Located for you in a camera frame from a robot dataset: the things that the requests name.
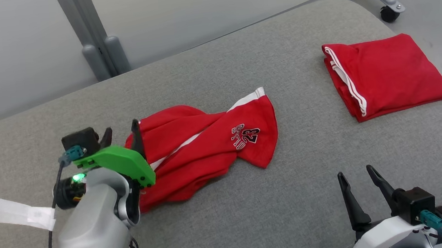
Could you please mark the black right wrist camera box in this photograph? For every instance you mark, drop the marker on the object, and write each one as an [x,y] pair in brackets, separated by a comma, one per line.
[416,202]

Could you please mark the white partition panel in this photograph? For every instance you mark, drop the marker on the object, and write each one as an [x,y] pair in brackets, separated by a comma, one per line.
[11,47]
[212,5]

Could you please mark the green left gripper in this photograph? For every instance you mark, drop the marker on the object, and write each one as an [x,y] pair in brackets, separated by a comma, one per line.
[118,159]

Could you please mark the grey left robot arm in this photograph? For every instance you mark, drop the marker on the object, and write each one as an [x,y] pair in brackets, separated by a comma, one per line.
[89,236]

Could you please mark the grey partition post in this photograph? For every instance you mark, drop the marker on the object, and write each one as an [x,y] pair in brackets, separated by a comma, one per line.
[95,63]
[117,54]

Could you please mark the red shorts with white trim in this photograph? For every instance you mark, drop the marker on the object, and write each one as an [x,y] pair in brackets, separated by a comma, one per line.
[214,141]

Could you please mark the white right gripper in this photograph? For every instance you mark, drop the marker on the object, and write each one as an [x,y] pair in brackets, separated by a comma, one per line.
[380,236]

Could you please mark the black caster wheel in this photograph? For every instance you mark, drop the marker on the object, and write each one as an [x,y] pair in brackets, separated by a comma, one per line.
[389,14]

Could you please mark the red white jersey shirt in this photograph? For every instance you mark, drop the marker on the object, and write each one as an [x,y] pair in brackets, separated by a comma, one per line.
[396,72]

